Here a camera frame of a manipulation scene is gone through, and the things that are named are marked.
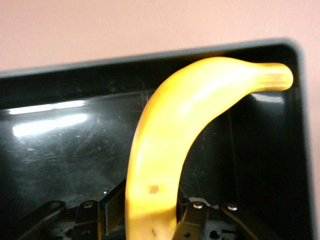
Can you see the yellow banana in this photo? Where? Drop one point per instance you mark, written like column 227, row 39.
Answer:
column 165, row 130

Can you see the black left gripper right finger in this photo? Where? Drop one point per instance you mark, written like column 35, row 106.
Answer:
column 200, row 220

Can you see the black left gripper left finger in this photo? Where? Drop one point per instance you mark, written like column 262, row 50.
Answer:
column 82, row 220

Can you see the black plastic box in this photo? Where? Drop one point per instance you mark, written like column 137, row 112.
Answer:
column 62, row 155

